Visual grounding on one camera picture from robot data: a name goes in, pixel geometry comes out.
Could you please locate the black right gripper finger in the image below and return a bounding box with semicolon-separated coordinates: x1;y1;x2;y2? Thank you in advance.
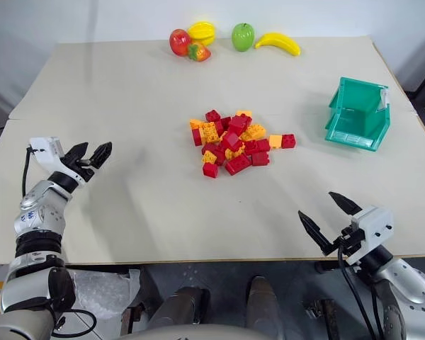
297;210;336;257
328;191;363;216

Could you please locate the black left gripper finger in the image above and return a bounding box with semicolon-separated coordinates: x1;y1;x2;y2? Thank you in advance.
64;142;90;165
88;141;113;169

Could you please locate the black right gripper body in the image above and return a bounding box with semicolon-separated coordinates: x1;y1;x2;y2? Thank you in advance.
332;227;364;258

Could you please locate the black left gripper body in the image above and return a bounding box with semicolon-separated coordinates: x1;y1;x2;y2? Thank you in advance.
62;154;96;183

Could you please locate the green plastic bin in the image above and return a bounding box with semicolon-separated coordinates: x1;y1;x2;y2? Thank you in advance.
324;76;392;152

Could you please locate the dark rounded shape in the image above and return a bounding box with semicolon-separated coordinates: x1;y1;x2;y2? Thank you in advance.
245;275;285;340
147;285;212;329

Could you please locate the white label clip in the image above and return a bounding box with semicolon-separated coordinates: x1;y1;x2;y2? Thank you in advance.
375;88;391;113

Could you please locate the clear plastic bag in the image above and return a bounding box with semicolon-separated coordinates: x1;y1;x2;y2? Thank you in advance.
65;268;142;320

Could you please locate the red toy apple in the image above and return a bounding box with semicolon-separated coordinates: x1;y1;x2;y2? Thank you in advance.
169;28;193;57

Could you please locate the red toy strawberry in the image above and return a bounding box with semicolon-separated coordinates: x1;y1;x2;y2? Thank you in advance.
187;42;212;62

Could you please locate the yellow toy starfruit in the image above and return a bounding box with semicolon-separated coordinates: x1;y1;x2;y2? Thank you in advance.
187;21;218;47

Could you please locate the pale robot torso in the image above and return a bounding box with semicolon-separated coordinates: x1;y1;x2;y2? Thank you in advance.
115;321;249;340

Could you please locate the yellow toy banana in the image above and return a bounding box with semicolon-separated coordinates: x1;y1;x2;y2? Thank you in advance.
254;32;302;57

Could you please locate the green toy apple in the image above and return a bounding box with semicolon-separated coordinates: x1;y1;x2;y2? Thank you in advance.
232;23;256;52

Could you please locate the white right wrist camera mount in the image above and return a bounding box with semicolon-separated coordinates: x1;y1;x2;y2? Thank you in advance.
344;204;395;266

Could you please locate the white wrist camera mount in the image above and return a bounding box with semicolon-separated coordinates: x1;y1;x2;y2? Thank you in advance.
344;204;395;266
28;137;86;188

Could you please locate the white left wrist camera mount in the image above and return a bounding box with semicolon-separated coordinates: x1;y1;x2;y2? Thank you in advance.
28;137;86;188

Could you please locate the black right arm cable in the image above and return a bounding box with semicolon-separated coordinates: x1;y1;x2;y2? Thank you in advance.
336;244;377;340

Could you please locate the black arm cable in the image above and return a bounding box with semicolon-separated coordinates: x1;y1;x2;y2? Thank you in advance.
21;146;34;198
336;244;377;340

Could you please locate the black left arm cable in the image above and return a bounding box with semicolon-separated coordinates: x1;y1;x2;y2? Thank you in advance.
21;146;34;198

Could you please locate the black cable loop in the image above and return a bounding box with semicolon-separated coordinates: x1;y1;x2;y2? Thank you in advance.
50;307;97;336

